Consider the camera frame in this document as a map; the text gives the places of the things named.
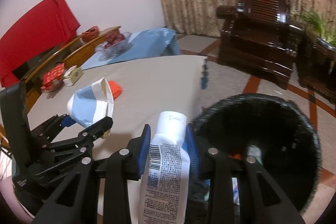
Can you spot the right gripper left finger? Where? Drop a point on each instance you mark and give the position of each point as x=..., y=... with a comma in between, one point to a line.
x=75, y=200

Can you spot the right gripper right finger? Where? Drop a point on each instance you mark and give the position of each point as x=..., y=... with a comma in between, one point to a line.
x=240, y=191

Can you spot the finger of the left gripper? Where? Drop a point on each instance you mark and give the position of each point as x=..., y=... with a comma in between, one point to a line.
x=46, y=132
x=80, y=145

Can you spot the blue white paper packet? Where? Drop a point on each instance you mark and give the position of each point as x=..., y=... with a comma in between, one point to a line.
x=91, y=103

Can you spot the orange foam net thick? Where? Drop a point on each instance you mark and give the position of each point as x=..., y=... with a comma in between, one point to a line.
x=115, y=89

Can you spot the white toothpaste tube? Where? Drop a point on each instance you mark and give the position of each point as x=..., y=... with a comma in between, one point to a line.
x=165, y=182

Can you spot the black lined trash bin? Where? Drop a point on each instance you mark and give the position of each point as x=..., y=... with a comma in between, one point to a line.
x=274, y=131

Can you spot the red snack box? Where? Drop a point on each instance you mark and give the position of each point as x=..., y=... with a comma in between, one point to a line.
x=53, y=79

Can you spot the white tissue box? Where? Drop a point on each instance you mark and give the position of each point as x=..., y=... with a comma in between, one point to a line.
x=72, y=75

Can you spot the grey tablecloth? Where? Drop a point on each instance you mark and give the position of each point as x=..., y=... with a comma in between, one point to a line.
x=149, y=87

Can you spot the wooden TV cabinet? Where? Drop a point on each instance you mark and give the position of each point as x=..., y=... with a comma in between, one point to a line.
x=74, y=53

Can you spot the glass fruit bowl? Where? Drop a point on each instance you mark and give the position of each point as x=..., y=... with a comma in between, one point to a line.
x=115, y=50

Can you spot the red cloth cover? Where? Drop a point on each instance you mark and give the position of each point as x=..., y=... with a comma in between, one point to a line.
x=49, y=24

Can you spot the red basket on cabinet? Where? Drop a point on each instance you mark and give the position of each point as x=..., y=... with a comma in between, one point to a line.
x=90, y=34

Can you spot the red apples in bowl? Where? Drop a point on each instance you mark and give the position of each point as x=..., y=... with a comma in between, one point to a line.
x=113, y=38

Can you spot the light blue tablecloth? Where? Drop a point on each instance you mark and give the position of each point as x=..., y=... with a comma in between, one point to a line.
x=145, y=44

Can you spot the dark wooden side table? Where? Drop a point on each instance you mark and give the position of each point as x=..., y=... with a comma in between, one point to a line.
x=315, y=64

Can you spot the dark wooden armchair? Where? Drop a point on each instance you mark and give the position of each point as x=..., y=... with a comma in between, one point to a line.
x=259, y=37

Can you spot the green potted plant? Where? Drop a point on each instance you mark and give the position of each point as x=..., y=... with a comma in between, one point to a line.
x=317, y=23

